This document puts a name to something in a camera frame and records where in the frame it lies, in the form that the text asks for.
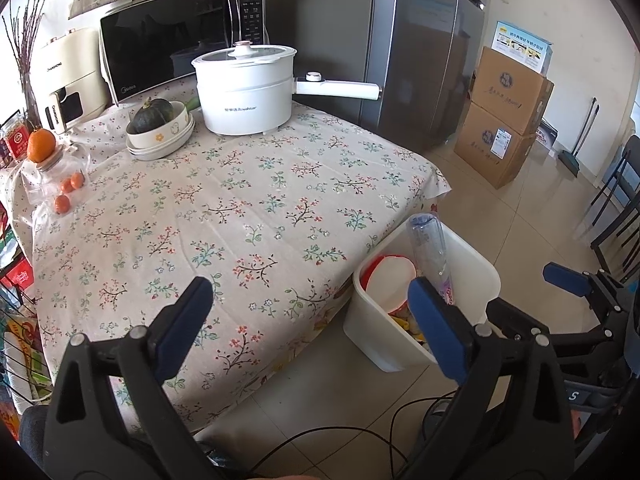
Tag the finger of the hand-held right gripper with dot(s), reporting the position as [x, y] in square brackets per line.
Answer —
[510, 317]
[567, 277]

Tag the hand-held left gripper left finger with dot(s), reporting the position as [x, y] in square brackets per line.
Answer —
[180, 330]

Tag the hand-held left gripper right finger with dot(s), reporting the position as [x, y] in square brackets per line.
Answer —
[440, 330]

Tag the white plastic bin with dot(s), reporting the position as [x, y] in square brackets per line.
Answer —
[470, 265]

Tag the red white paper bowl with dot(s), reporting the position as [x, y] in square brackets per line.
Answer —
[390, 280]

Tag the clear plastic bottle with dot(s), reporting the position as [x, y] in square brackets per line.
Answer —
[430, 250]

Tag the black chair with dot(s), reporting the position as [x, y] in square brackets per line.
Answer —
[615, 255]

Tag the broom with grey head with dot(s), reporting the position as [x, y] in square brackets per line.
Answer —
[569, 162]

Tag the floral tablecloth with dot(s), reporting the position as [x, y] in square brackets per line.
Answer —
[250, 210]

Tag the dark purple box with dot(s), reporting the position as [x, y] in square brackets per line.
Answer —
[545, 137]

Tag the small tangerine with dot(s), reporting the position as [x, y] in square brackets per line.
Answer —
[77, 181]
[61, 204]
[65, 186]

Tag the white flower print bowl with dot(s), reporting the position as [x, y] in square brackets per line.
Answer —
[170, 130]
[165, 152]

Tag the dark cloth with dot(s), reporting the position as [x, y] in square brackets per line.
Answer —
[32, 430]

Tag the glass jar with wooden lid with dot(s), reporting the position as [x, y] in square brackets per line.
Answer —
[50, 165]

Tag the large orange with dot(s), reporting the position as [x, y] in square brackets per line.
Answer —
[41, 145]

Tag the white electric pot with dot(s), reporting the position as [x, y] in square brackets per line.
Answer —
[235, 105]

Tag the blue and white box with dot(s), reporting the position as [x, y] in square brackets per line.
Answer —
[522, 47]

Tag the red label jar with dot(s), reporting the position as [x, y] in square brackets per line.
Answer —
[17, 142]

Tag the grey refrigerator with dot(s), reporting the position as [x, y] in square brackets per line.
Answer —
[425, 60]

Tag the glass vase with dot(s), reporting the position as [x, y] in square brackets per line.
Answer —
[31, 105]

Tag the cream air fryer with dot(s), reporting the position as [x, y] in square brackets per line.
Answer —
[75, 65]

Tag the black microwave oven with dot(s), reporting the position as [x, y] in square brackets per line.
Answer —
[160, 45]

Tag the glass pot lid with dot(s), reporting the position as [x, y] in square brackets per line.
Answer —
[260, 55]

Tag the dried branches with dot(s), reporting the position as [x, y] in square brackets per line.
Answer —
[25, 60]

